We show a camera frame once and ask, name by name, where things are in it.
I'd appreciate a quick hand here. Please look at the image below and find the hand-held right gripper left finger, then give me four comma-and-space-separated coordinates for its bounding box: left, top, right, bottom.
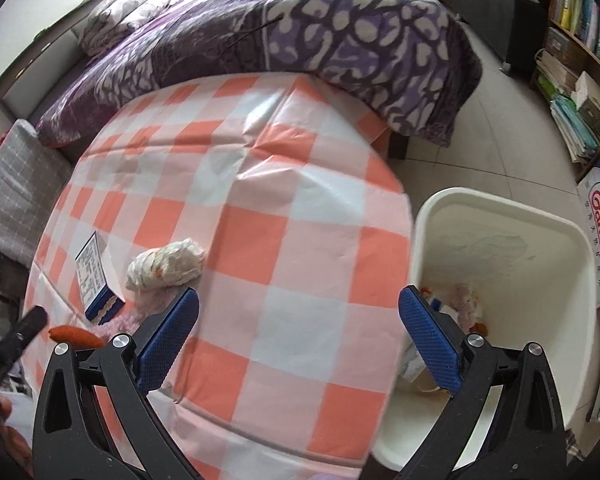
32, 287, 201, 480

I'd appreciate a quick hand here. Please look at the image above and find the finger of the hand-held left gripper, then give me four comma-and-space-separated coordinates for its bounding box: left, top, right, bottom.
4, 306, 49, 358

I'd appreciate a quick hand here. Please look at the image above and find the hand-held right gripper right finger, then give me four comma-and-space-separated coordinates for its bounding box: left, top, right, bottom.
397, 285, 566, 480

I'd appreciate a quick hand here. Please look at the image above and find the orange peel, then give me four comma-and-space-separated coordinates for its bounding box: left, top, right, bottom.
48, 326, 106, 349

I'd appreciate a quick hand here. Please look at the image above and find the white plastic bin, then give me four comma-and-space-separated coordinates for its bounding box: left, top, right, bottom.
372, 187, 598, 473

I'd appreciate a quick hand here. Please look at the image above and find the pink fuzzy hair clip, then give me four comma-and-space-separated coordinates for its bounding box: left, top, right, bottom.
97, 300, 176, 343

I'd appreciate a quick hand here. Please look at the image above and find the pink white wrapper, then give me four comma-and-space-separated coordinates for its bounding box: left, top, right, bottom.
447, 284, 483, 328

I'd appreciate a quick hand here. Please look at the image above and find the dark box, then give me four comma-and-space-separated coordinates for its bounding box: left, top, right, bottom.
0, 249, 31, 306

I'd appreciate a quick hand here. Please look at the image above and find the crumpled white orange tissue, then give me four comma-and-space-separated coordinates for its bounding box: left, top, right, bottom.
125, 239, 205, 291

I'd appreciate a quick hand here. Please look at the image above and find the blue white small box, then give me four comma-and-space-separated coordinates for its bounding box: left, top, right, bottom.
75, 231, 127, 323

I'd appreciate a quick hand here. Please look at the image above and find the grey checkered cushion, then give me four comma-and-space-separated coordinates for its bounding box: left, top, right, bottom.
0, 119, 73, 266

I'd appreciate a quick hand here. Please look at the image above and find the orange white checked tablecloth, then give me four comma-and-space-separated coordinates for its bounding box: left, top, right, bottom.
22, 72, 413, 480

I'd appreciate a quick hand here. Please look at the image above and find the dark bed headboard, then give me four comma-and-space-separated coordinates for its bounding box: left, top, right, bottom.
0, 0, 131, 126

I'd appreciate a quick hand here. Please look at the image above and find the stack of papers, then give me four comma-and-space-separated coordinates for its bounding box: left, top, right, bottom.
532, 49, 600, 163

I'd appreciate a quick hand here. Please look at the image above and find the tissue box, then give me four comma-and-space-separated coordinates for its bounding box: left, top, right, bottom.
570, 71, 600, 138

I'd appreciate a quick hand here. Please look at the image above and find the bed with purple blanket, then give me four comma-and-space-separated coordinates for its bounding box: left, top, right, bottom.
36, 0, 483, 148

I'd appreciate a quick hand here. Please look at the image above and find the folded floral quilt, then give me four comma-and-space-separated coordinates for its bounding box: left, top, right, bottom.
77, 0, 181, 56

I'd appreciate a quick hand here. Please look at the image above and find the black bench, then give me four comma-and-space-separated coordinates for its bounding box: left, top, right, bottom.
432, 0, 546, 68

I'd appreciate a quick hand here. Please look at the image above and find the wooden bookshelf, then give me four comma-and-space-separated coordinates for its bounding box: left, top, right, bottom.
530, 0, 600, 183

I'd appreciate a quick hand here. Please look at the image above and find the black cable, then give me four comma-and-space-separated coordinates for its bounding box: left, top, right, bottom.
220, 14, 286, 53

